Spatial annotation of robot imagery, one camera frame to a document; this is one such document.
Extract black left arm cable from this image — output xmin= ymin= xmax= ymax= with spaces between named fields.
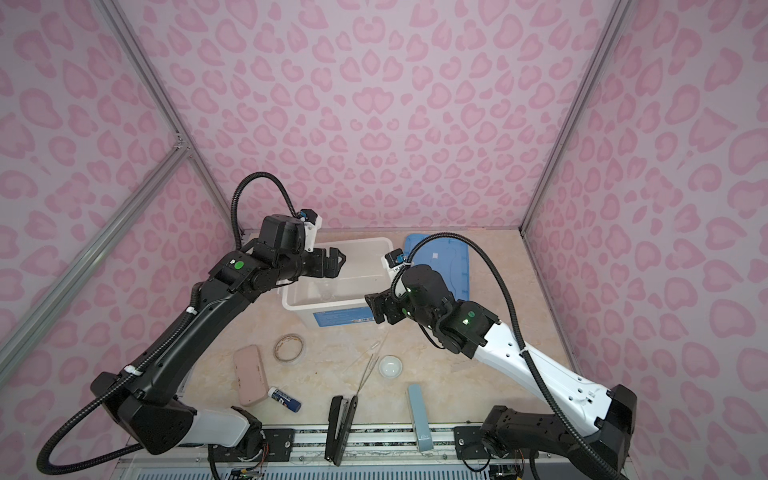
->
xmin=35 ymin=171 xmax=299 ymax=476

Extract blue glue stick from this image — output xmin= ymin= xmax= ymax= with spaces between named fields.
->
xmin=268 ymin=387 xmax=302 ymax=413

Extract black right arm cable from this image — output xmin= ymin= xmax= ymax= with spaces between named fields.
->
xmin=404 ymin=232 xmax=628 ymax=480

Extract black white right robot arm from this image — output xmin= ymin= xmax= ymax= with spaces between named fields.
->
xmin=365 ymin=265 xmax=638 ymax=479

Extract pink glasses case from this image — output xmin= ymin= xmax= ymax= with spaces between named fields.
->
xmin=233 ymin=345 xmax=269 ymax=406

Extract metal tweezers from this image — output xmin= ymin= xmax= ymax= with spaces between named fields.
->
xmin=355 ymin=334 xmax=388 ymax=397

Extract aluminium front rail base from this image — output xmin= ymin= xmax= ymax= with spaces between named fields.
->
xmin=111 ymin=423 xmax=584 ymax=479

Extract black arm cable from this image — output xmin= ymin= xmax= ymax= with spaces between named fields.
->
xmin=404 ymin=232 xmax=628 ymax=480
xmin=35 ymin=171 xmax=299 ymax=476

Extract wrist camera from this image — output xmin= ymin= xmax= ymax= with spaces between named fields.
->
xmin=382 ymin=248 xmax=406 ymax=275
xmin=259 ymin=208 xmax=323 ymax=253

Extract clear glass watch dish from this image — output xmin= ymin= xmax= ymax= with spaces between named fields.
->
xmin=378 ymin=355 xmax=403 ymax=379

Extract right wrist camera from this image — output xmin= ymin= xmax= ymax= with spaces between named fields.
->
xmin=382 ymin=248 xmax=406 ymax=275

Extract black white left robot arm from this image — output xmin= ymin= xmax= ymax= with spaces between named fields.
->
xmin=91 ymin=247 xmax=346 ymax=459

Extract light blue rectangular case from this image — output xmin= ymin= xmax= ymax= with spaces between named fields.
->
xmin=407 ymin=384 xmax=434 ymax=453

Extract white plastic storage bin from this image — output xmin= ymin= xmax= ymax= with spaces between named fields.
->
xmin=281 ymin=237 xmax=393 ymax=328

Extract round wire ring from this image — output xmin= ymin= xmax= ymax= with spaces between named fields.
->
xmin=273 ymin=333 xmax=305 ymax=364

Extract blue plastic bin lid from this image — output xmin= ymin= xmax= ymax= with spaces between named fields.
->
xmin=411 ymin=238 xmax=470 ymax=300

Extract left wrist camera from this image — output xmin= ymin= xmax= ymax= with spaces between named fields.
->
xmin=259 ymin=208 xmax=323 ymax=253

